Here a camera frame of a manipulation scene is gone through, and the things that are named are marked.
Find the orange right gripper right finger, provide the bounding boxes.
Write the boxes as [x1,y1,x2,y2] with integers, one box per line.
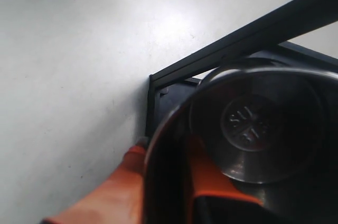
[189,139,262,223]

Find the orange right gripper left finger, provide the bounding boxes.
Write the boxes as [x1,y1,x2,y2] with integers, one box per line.
[42,137,149,223]

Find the stainless steel mug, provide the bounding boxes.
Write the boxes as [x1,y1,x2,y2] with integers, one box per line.
[144,66,337,223]

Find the black two-tier shelf rack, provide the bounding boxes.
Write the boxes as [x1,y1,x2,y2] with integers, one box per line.
[145,0,337,137]

